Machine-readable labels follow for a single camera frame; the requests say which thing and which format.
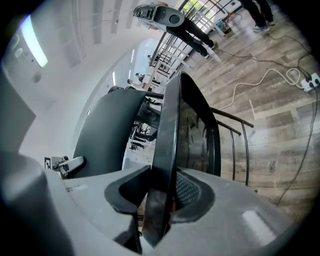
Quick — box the grey backpack unit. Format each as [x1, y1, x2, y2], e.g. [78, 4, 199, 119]
[133, 3, 186, 27]

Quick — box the white power strip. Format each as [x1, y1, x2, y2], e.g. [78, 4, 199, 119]
[300, 72, 320, 93]

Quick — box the long ceiling lamp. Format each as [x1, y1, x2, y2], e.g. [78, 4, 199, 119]
[21, 14, 49, 69]

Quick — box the blue printed bucket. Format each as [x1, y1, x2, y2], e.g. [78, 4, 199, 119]
[217, 19, 232, 35]

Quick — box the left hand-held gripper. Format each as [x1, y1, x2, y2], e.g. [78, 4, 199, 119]
[44, 155, 86, 180]

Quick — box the white cable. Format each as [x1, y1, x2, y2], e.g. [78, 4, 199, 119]
[219, 66, 305, 111]

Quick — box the black metal railing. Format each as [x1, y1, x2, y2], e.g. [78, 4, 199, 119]
[149, 0, 242, 76]

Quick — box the black folding chair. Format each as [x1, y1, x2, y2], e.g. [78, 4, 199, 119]
[72, 71, 255, 248]

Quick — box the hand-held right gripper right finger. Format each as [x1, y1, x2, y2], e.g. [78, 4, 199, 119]
[149, 167, 300, 256]

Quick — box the black cable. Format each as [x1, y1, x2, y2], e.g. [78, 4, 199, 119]
[264, 32, 314, 76]
[213, 47, 313, 81]
[276, 86, 320, 207]

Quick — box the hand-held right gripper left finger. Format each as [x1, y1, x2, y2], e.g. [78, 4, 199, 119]
[62, 164, 151, 254]

